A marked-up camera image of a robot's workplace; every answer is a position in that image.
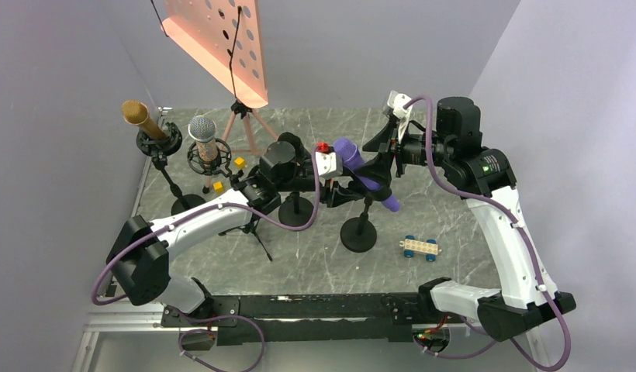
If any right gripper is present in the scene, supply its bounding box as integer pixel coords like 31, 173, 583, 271
354, 118, 455, 185

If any purple microphone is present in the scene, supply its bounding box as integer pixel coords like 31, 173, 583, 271
333, 137, 400, 212

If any black round-base stand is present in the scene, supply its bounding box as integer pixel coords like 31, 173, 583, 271
278, 191, 314, 227
340, 196, 378, 253

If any black microphone orange tip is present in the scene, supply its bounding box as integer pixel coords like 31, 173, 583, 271
278, 132, 305, 157

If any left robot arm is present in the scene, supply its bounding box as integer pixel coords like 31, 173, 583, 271
103, 138, 364, 326

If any black tripod mic stand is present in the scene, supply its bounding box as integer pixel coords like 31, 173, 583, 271
187, 138, 274, 263

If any silver mesh glitter microphone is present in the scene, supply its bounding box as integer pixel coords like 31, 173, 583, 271
188, 115, 219, 164

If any pink music stand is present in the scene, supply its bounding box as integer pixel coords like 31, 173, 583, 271
151, 0, 278, 156

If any gold microphone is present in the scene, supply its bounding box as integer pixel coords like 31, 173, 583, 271
121, 100, 167, 140

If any yellow cube far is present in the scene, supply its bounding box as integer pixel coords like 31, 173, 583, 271
233, 157, 247, 169

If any yellow cube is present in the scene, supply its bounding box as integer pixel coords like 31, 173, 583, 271
212, 181, 225, 195
233, 157, 247, 169

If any toy brick car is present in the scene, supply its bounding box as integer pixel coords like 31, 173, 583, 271
399, 235, 442, 262

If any yellow cube near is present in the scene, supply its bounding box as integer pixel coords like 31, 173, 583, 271
212, 181, 225, 195

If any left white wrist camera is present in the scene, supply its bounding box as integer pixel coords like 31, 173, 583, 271
314, 143, 344, 180

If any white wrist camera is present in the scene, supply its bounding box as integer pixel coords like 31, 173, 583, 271
314, 143, 344, 180
382, 91, 412, 119

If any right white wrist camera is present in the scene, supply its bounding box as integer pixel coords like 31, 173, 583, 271
382, 91, 412, 119

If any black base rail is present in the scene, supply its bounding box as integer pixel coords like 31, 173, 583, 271
161, 291, 465, 346

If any black shock-mount stand left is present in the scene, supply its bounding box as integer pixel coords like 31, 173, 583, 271
136, 122, 206, 215

